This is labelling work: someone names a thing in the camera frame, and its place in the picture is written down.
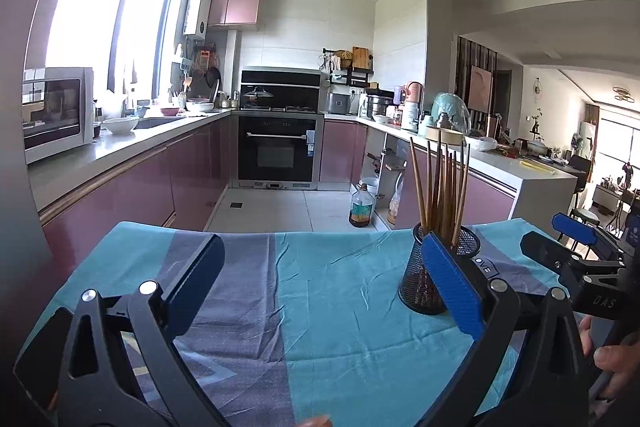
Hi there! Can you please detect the wooden chopstick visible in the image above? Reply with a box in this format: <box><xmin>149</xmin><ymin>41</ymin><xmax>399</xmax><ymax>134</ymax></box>
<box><xmin>434</xmin><ymin>130</ymin><xmax>446</xmax><ymax>234</ymax></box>
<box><xmin>425</xmin><ymin>140</ymin><xmax>433</xmax><ymax>234</ymax></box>
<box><xmin>451</xmin><ymin>143</ymin><xmax>471</xmax><ymax>249</ymax></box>

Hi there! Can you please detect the chopstick with floral end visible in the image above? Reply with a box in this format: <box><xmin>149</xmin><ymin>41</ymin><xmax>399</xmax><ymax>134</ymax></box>
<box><xmin>409</xmin><ymin>138</ymin><xmax>427</xmax><ymax>236</ymax></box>

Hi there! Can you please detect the right hand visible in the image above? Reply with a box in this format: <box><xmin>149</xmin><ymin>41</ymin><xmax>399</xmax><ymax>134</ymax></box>
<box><xmin>579</xmin><ymin>315</ymin><xmax>639</xmax><ymax>401</ymax></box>

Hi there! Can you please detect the left hand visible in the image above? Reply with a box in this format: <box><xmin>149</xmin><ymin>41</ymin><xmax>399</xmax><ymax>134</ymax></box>
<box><xmin>296</xmin><ymin>415</ymin><xmax>333</xmax><ymax>427</ymax></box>

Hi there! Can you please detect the chopstick in cup right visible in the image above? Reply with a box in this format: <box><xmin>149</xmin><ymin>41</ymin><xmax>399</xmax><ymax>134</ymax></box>
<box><xmin>448</xmin><ymin>153</ymin><xmax>459</xmax><ymax>246</ymax></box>

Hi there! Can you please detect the chopstick in cup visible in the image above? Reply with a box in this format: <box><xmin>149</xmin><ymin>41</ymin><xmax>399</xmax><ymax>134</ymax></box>
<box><xmin>448</xmin><ymin>153</ymin><xmax>459</xmax><ymax>246</ymax></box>
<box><xmin>442</xmin><ymin>146</ymin><xmax>456</xmax><ymax>243</ymax></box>

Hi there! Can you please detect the black mesh utensil cup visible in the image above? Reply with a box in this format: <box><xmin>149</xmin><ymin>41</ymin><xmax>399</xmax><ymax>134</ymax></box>
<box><xmin>397</xmin><ymin>225</ymin><xmax>482</xmax><ymax>315</ymax></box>

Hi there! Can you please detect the chopstick in cup left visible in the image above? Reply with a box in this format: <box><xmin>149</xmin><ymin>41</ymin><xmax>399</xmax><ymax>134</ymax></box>
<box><xmin>442</xmin><ymin>146</ymin><xmax>456</xmax><ymax>243</ymax></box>

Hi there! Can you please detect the round wooden box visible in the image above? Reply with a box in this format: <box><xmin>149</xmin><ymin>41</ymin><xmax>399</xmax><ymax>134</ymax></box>
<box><xmin>439</xmin><ymin>129</ymin><xmax>465</xmax><ymax>147</ymax></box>

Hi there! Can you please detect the teal fan cover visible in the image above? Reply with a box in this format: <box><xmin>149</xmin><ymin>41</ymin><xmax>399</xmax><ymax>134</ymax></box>
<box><xmin>431</xmin><ymin>92</ymin><xmax>471</xmax><ymax>135</ymax></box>

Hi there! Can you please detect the oil bottle on floor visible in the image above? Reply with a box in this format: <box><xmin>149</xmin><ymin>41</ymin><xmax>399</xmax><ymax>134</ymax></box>
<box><xmin>348</xmin><ymin>183</ymin><xmax>376</xmax><ymax>228</ymax></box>

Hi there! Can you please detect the pink kettle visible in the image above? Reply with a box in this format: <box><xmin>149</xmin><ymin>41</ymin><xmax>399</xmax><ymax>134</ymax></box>
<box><xmin>401</xmin><ymin>81</ymin><xmax>423</xmax><ymax>133</ymax></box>

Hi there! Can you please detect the teal grey tablecloth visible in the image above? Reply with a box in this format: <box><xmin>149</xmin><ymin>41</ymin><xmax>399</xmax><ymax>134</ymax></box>
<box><xmin>23</xmin><ymin>219</ymin><xmax>558</xmax><ymax>426</ymax></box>

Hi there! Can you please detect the white bowl on counter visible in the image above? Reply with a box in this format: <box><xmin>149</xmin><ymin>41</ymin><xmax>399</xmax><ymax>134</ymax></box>
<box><xmin>102</xmin><ymin>116</ymin><xmax>139</xmax><ymax>135</ymax></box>

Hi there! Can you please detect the white microwave oven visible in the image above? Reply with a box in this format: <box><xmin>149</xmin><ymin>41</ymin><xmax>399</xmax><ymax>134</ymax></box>
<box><xmin>22</xmin><ymin>67</ymin><xmax>94</xmax><ymax>165</ymax></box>

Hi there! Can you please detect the black built-in oven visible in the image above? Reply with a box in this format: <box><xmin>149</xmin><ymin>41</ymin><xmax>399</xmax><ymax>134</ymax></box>
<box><xmin>235</xmin><ymin>110</ymin><xmax>323</xmax><ymax>190</ymax></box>

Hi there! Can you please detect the black range hood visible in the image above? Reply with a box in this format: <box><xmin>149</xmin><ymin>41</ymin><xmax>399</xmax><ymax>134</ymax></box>
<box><xmin>240</xmin><ymin>67</ymin><xmax>323</xmax><ymax>113</ymax></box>

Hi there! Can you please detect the white water heater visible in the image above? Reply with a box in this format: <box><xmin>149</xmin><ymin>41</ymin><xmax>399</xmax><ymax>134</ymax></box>
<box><xmin>183</xmin><ymin>0</ymin><xmax>212</xmax><ymax>40</ymax></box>

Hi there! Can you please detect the black wall rack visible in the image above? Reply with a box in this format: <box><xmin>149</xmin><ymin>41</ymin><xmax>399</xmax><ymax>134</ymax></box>
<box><xmin>319</xmin><ymin>46</ymin><xmax>373</xmax><ymax>89</ymax></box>

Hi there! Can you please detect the pink wall cabinet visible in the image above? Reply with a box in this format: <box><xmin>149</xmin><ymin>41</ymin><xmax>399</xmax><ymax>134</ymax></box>
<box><xmin>207</xmin><ymin>0</ymin><xmax>260</xmax><ymax>27</ymax></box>

